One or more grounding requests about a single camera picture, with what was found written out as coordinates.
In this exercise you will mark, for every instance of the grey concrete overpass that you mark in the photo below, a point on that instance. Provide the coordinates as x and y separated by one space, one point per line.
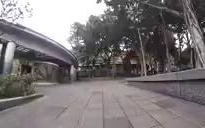
30 40

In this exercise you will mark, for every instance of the low grey concrete wall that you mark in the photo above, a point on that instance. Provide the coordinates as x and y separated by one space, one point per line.
190 86

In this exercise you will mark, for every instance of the green bushes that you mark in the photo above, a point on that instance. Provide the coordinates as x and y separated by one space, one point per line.
10 85

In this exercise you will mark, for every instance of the group of trees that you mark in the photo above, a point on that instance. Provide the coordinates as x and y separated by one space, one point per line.
123 33

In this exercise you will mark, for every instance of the grey concrete kerb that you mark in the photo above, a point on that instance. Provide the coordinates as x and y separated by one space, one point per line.
13 101

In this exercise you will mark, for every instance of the grey stone slab pavement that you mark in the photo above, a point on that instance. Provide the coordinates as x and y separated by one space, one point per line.
103 106

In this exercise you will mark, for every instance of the brown building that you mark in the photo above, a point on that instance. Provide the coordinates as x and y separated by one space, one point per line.
123 61

